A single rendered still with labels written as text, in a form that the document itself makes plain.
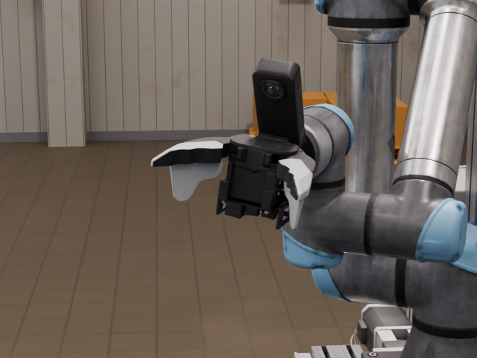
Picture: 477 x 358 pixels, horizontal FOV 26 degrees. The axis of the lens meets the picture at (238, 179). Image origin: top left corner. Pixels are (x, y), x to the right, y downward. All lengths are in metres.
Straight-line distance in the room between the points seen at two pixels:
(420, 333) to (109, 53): 7.38
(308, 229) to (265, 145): 0.21
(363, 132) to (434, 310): 0.27
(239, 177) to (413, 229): 0.24
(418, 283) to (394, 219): 0.29
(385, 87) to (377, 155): 0.10
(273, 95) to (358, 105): 0.42
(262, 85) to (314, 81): 7.83
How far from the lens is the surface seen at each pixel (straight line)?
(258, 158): 1.05
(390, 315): 1.95
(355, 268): 1.50
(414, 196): 1.22
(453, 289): 1.48
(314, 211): 1.23
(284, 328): 4.60
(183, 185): 1.04
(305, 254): 1.25
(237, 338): 4.49
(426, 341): 1.52
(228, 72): 8.79
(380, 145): 1.48
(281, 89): 1.05
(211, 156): 1.04
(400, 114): 7.88
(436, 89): 1.30
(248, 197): 1.07
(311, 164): 1.03
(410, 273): 1.48
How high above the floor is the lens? 1.67
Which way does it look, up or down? 13 degrees down
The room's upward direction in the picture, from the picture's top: straight up
